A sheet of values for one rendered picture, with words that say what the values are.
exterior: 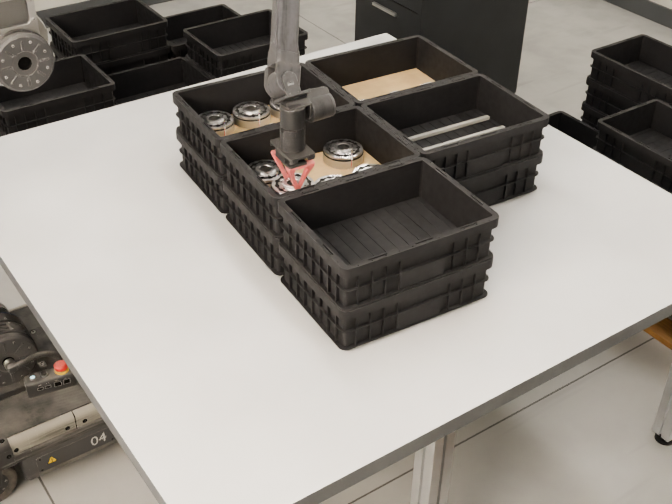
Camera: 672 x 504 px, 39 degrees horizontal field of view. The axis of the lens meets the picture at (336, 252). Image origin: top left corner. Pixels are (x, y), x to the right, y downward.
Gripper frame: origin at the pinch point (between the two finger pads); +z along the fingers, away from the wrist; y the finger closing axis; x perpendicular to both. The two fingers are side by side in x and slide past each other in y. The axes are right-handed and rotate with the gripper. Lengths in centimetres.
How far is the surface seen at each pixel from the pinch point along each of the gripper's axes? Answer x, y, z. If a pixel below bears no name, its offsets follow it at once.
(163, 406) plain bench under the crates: 47, -33, 21
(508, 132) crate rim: -57, -8, -2
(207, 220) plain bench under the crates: 12.5, 22.9, 21.0
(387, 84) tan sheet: -56, 45, 8
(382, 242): -11.2, -22.0, 7.5
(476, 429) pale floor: -50, -21, 90
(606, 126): -129, 25, 31
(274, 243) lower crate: 8.7, -7.4, 10.3
